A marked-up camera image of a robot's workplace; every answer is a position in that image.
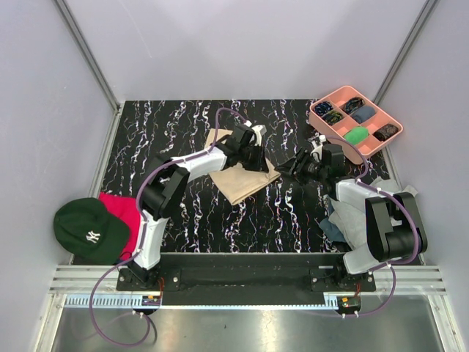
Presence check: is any dark brown rolled sock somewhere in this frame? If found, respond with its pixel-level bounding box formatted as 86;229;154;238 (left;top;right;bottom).
373;123;399;142

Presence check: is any aluminium frame rail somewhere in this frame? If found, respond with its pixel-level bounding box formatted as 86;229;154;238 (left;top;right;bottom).
53;0;124;111

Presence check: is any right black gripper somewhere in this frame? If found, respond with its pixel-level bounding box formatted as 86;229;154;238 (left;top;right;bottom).
274;147;328;187

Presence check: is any grey t-shirt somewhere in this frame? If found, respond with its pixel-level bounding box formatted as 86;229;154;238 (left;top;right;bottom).
329;177;418;250

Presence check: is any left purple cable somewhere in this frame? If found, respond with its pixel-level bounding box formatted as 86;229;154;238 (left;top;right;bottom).
89;108;254;348

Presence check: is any blue patterned rolled sock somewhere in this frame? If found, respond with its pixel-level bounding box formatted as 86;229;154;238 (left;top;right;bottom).
313;101;333;117

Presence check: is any pink divided tray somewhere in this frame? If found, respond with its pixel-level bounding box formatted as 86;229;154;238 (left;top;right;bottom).
309;86;403;165

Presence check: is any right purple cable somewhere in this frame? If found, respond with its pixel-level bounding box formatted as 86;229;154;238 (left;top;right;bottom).
324;136;422;318

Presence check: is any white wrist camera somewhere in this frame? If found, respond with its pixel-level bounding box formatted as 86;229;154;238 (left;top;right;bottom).
245;121;267;146
310;135;327;161

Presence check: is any purple cable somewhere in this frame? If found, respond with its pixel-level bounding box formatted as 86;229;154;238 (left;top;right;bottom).
89;108;254;348
324;136;422;318

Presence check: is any yellow patterned rolled sock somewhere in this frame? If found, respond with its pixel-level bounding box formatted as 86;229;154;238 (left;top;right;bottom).
322;110;344;126

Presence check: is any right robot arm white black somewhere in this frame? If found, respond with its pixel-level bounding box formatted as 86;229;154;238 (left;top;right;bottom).
276;143;428;291

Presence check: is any green rolled sock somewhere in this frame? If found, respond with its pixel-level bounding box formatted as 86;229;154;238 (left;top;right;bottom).
344;126;369;145

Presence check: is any blue folded cloth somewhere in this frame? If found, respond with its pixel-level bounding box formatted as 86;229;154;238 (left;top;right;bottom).
319;199;346;243

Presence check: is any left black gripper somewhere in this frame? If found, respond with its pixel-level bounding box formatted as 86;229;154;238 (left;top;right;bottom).
238;142;269;173

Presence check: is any red folded cloth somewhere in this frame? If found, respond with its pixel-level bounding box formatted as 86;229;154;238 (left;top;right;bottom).
98;192;141;260

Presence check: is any dark green baseball cap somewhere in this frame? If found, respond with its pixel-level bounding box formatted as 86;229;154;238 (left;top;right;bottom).
53;198;130;265

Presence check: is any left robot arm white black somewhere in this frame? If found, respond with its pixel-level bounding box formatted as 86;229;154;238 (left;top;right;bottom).
128;122;269;290

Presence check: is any dark multicolour rolled sock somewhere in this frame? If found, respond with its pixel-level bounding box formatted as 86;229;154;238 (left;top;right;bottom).
342;96;365;115

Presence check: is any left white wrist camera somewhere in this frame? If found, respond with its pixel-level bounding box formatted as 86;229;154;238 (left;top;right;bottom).
245;121;267;146

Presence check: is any beige cloth napkin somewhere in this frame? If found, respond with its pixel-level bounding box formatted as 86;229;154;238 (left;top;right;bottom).
204;128;280;205

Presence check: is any grey-blue rolled sock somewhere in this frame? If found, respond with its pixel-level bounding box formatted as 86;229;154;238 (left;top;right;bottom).
350;106;376;124

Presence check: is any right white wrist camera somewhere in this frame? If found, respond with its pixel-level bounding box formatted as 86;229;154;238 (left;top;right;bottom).
310;135;327;161

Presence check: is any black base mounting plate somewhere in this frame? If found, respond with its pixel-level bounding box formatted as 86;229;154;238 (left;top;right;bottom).
117;253;376;293

